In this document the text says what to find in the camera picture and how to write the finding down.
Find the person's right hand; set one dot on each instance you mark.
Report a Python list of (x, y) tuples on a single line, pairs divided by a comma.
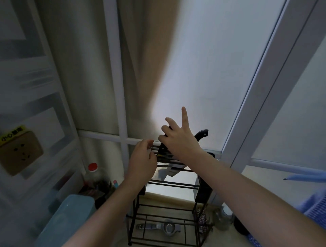
[(180, 142)]

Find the person's left hand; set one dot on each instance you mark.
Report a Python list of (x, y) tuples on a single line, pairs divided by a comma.
[(141, 165)]

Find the black metal knife rack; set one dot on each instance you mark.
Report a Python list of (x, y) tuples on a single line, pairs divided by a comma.
[(140, 191)]

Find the person's right forearm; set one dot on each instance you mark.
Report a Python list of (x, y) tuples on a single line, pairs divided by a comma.
[(254, 201)]

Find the person's left forearm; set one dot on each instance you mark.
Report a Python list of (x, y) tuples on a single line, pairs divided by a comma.
[(107, 218)]

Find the teal bottle with pink cap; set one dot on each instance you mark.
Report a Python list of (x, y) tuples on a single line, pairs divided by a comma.
[(116, 183)]

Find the red-capped plastic bottle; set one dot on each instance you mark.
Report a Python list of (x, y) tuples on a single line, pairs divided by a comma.
[(92, 167)]

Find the black utensil holder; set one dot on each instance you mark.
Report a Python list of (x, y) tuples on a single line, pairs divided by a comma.
[(203, 190)]

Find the metal lemon squeezer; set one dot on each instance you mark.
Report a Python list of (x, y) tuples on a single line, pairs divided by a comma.
[(169, 229)]

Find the spotted fabric pouch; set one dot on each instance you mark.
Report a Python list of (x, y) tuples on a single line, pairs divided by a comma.
[(202, 220)]

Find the glass jar with metal lid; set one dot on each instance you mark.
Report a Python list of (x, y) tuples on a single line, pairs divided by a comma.
[(224, 217)]

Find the light blue plastic box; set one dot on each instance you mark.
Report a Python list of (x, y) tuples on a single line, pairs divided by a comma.
[(66, 221)]

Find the black round container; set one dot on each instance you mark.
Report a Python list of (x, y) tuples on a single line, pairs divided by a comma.
[(240, 226)]

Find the beige curtain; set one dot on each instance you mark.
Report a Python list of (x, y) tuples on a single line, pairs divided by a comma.
[(84, 63)]

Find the light blue clothes hanger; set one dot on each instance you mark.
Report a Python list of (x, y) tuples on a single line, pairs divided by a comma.
[(305, 178)]

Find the blue checkered cloth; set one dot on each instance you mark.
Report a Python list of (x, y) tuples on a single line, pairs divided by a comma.
[(315, 208)]

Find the white window frame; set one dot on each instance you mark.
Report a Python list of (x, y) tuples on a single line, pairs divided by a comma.
[(275, 89)]

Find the beige wall socket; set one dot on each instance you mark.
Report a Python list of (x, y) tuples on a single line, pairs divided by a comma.
[(20, 152)]

